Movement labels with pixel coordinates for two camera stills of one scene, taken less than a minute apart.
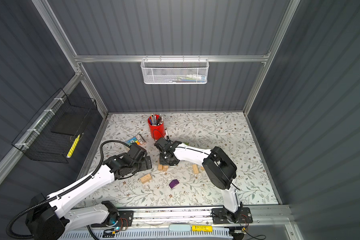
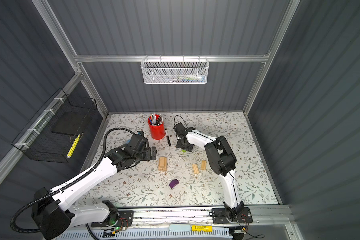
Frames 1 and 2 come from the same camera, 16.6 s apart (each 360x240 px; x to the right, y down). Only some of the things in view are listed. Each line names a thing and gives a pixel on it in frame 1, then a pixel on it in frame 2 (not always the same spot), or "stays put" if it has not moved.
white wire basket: x=175 y=71 stays put
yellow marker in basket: x=69 y=155 stays put
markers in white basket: x=189 y=78 stays put
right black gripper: x=161 y=161 → x=189 y=149
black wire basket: x=52 y=135 stays put
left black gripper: x=145 y=165 → x=149 y=156
